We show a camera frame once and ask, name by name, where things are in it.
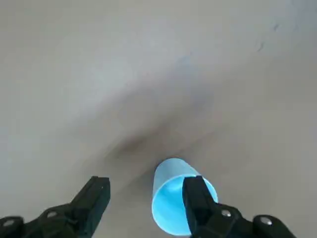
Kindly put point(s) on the blue plastic cup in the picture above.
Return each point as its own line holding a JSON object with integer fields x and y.
{"x": 168, "y": 205}

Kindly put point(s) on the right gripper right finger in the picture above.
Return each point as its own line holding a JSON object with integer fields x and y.
{"x": 200, "y": 205}

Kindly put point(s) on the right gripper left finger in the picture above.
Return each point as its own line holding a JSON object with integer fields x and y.
{"x": 91, "y": 198}

